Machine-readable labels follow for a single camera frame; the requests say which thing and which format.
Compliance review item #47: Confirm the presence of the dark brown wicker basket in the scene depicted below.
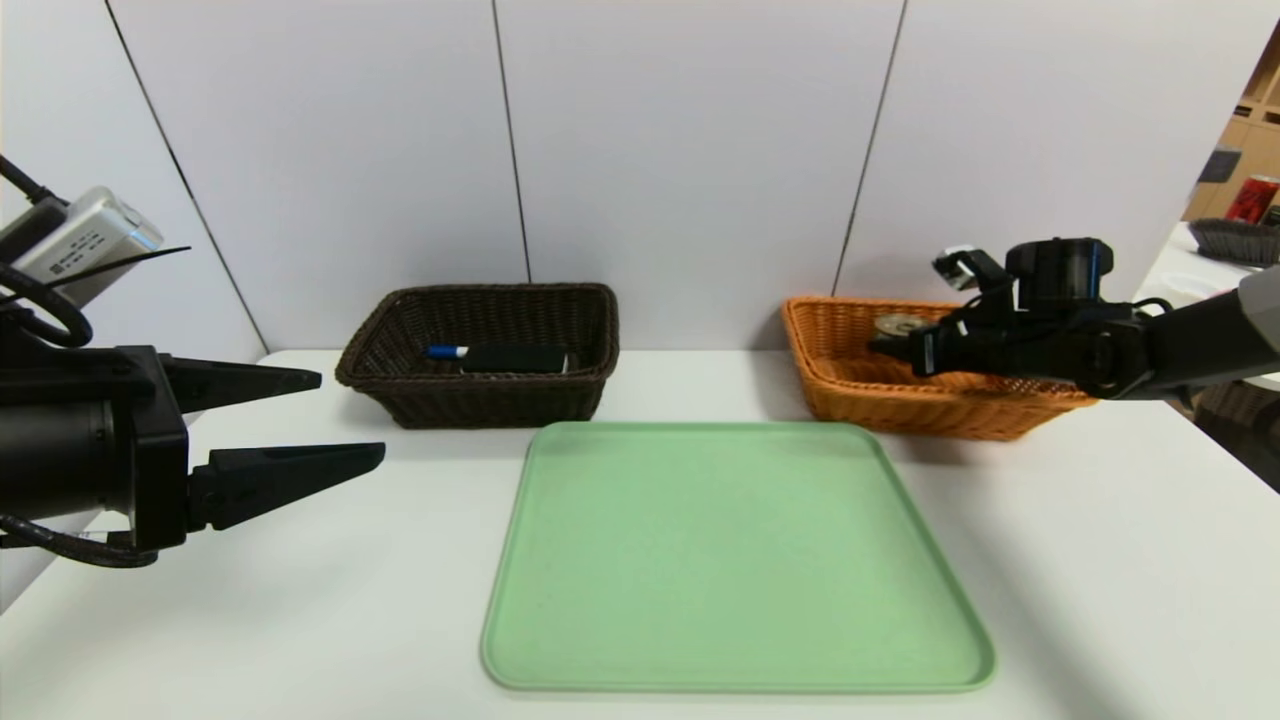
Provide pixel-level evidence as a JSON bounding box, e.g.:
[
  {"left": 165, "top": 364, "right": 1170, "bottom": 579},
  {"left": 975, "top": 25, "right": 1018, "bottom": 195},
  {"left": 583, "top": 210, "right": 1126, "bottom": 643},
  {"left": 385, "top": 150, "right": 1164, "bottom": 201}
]
[{"left": 336, "top": 283, "right": 621, "bottom": 431}]

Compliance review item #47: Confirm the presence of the grey perforated bin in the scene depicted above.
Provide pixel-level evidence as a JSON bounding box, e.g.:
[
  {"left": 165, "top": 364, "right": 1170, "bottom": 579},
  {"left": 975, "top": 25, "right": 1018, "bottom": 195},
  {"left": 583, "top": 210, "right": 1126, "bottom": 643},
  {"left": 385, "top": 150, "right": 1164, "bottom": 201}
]
[{"left": 1195, "top": 380, "right": 1280, "bottom": 461}]

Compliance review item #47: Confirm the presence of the red drink can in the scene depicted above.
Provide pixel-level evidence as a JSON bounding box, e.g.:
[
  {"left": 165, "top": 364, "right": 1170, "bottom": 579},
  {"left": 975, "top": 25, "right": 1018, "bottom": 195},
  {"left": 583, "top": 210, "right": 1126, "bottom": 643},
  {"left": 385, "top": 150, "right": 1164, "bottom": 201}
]
[{"left": 1226, "top": 175, "right": 1280, "bottom": 226}]

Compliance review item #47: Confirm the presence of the wooden shelf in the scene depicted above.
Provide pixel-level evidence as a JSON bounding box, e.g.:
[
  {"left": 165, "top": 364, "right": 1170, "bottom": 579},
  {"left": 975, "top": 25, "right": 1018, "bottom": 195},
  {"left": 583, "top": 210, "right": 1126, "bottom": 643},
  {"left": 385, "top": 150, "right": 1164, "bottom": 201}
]
[{"left": 1180, "top": 20, "right": 1280, "bottom": 221}]

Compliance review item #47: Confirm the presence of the white side table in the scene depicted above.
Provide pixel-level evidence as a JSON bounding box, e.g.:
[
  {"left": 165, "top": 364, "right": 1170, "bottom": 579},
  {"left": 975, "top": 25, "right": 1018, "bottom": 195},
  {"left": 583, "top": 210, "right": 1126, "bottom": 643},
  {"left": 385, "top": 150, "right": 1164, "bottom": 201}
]
[{"left": 1135, "top": 222, "right": 1280, "bottom": 393}]

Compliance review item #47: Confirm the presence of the black white whiteboard eraser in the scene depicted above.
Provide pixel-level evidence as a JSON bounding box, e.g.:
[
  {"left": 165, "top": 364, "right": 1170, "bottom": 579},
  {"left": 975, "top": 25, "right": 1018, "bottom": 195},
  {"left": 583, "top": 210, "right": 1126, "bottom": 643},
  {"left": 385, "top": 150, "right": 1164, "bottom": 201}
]
[{"left": 460, "top": 344, "right": 571, "bottom": 376}]

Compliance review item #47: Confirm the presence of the orange wicker basket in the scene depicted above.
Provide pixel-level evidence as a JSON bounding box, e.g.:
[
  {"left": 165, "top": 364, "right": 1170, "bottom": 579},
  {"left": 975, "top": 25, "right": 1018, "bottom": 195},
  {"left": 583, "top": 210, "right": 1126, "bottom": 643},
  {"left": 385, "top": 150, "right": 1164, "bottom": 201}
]
[{"left": 781, "top": 296, "right": 1099, "bottom": 442}]

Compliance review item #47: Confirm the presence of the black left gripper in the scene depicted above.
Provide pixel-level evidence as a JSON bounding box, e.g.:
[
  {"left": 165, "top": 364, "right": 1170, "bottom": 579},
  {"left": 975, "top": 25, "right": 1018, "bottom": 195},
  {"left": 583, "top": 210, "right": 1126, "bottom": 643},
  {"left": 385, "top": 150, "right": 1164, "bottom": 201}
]
[{"left": 0, "top": 344, "right": 386, "bottom": 552}]

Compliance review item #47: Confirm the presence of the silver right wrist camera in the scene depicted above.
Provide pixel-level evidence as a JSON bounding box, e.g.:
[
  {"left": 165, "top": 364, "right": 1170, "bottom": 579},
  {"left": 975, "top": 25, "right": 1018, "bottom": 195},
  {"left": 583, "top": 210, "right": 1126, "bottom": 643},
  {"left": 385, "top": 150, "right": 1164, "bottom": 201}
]
[{"left": 932, "top": 246, "right": 1011, "bottom": 293}]

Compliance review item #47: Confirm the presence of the light green plastic tray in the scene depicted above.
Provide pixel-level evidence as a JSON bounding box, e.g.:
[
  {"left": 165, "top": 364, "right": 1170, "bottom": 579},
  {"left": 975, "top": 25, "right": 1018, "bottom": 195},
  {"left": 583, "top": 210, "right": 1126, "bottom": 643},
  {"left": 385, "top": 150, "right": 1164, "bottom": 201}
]
[{"left": 481, "top": 421, "right": 998, "bottom": 694}]

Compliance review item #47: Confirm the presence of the small dark grey basket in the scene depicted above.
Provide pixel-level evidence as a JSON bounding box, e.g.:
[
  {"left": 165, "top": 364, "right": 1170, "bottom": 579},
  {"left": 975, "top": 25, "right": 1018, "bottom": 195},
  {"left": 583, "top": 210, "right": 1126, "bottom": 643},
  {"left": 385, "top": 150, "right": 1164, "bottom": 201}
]
[{"left": 1188, "top": 218, "right": 1280, "bottom": 266}]

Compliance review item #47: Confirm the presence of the small gold-lid food can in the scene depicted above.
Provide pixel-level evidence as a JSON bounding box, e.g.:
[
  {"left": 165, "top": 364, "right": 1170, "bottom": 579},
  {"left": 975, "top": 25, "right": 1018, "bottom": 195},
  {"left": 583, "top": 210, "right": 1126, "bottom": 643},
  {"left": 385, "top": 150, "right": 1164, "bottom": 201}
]
[{"left": 874, "top": 313, "right": 936, "bottom": 343}]

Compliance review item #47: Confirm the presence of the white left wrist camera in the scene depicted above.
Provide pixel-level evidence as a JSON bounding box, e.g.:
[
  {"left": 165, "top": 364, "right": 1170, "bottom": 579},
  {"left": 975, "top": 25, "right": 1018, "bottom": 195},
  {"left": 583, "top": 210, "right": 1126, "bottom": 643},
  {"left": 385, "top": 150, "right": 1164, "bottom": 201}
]
[{"left": 0, "top": 186, "right": 164, "bottom": 309}]

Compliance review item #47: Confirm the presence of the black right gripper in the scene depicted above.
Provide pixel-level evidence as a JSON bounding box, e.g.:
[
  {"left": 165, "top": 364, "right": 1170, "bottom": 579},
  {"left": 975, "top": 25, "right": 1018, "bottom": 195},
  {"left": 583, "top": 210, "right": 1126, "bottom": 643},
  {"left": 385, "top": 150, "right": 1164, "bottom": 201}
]
[{"left": 868, "top": 328, "right": 1014, "bottom": 378}]

